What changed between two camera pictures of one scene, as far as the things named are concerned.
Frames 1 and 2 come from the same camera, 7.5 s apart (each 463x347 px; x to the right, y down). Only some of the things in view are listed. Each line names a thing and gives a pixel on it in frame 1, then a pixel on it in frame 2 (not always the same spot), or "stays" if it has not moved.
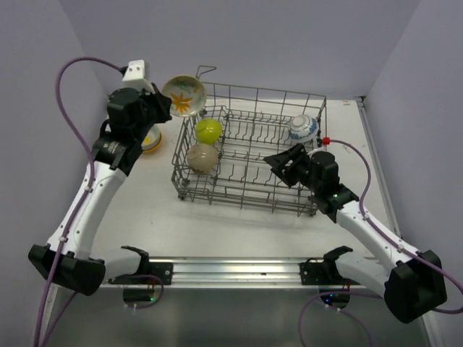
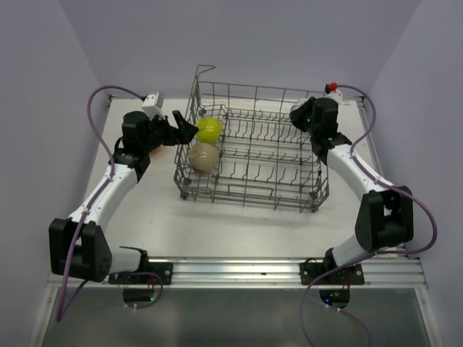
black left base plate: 163,270 stays
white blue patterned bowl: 303,128 to 298,104
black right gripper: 286,174 to 297,115
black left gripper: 161,102 to 185,129
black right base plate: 317,273 stays
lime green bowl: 208,131 stays
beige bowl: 202,157 stays
